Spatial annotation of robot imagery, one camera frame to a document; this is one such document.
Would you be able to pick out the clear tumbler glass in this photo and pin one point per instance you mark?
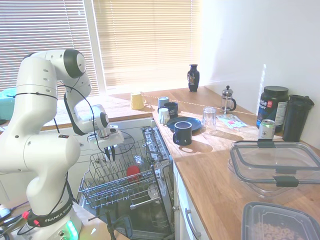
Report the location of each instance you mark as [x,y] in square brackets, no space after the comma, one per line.
[209,118]

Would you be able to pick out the silver green drink can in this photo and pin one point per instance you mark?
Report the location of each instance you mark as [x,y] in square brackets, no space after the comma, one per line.
[266,130]

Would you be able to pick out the plain navy mug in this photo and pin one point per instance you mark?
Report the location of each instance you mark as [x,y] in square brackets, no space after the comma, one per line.
[182,133]

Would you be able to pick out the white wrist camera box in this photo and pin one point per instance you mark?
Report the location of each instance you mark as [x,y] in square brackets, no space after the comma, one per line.
[113,130]

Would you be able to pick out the clear container with clip lid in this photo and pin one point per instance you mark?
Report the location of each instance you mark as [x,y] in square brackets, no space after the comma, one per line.
[250,183]
[275,155]

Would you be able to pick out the black camera stand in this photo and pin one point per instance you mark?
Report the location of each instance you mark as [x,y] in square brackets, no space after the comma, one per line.
[110,225]

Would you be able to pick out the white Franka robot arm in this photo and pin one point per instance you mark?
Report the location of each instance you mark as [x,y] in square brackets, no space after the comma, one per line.
[37,120]

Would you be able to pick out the narrow beige window blind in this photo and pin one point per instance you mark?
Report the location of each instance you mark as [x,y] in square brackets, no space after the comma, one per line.
[37,27]

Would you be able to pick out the paper packets with pink print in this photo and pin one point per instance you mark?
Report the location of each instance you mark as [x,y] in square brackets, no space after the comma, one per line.
[231,121]

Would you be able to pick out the red plastic connector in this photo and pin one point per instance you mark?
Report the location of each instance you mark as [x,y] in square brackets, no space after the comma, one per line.
[26,214]

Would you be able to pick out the small black device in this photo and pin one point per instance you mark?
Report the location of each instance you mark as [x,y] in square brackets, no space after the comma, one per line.
[4,212]

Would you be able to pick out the red speckled mug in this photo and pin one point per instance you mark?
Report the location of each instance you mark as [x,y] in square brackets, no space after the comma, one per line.
[133,173]

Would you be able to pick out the glass French press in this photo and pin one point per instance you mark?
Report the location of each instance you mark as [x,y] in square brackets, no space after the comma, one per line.
[227,101]

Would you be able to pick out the pale grey patterned mug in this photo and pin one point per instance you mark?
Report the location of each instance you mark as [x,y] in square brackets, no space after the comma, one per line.
[163,116]

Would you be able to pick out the black protein powder tub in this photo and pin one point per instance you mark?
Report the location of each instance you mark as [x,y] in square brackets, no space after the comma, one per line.
[272,107]

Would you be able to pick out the dark blue plate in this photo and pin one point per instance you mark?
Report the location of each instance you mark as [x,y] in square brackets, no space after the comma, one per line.
[195,125]

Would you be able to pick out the light blue mug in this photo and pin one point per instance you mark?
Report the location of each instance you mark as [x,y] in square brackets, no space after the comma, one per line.
[162,101]

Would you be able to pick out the dark blue decorated vase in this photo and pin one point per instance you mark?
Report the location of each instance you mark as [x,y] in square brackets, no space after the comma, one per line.
[193,77]

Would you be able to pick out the dark navy printed mug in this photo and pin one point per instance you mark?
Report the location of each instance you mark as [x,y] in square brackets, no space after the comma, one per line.
[172,110]

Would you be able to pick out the clear ribbed drinking glass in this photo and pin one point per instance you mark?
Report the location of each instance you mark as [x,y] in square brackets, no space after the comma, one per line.
[139,162]

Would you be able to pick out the grey container with cereal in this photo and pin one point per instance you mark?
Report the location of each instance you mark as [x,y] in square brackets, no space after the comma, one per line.
[275,222]

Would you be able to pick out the teal cloth object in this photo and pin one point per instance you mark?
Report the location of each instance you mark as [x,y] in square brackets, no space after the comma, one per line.
[6,105]

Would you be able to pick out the stainless steel dishwasher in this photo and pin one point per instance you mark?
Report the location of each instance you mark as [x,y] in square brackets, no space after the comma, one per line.
[160,150]

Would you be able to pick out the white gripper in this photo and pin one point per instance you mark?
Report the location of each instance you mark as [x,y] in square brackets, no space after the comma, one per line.
[107,141]

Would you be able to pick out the wide beige window blind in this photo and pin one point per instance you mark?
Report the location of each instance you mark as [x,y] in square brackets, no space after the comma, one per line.
[150,42]

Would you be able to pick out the black shaker bottle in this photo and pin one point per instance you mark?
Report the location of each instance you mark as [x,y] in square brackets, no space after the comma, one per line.
[296,117]

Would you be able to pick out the silver cabinet knob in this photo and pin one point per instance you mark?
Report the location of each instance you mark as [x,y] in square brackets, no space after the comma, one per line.
[175,207]

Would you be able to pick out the white cup in dishwasher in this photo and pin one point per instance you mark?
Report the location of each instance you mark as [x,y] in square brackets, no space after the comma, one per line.
[152,191]

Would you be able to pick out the yellow mug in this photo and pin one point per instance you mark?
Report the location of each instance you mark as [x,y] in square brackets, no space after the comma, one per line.
[137,100]

